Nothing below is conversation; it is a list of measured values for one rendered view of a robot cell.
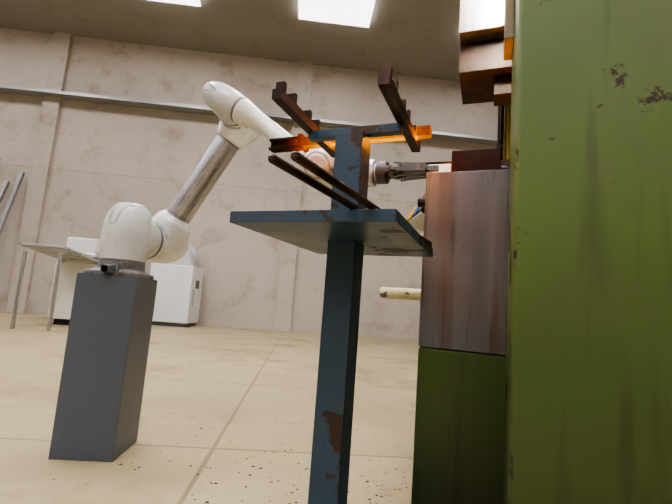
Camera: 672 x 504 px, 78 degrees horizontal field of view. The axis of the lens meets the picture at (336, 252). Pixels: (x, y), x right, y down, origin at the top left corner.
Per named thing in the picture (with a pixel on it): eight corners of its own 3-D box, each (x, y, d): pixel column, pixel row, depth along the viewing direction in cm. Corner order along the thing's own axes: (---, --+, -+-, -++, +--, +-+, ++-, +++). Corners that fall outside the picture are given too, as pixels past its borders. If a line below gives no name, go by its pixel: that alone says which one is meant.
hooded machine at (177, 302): (198, 325, 750) (207, 245, 769) (188, 327, 683) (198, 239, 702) (155, 322, 744) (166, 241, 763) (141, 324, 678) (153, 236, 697)
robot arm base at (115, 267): (74, 272, 136) (77, 255, 137) (106, 276, 158) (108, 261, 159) (131, 276, 137) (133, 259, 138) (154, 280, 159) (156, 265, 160)
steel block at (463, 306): (418, 346, 101) (426, 172, 107) (436, 338, 137) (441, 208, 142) (701, 375, 82) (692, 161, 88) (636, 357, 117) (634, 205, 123)
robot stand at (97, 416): (47, 459, 131) (76, 272, 139) (80, 439, 151) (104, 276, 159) (112, 462, 133) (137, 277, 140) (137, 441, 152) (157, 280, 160)
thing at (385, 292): (378, 298, 164) (379, 285, 165) (382, 299, 169) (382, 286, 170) (497, 306, 149) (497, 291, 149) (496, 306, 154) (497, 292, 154)
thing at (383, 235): (229, 222, 73) (230, 211, 73) (318, 254, 110) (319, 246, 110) (395, 221, 62) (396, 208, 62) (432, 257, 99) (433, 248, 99)
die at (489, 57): (458, 72, 123) (459, 43, 124) (462, 104, 142) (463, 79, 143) (624, 52, 108) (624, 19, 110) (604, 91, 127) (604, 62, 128)
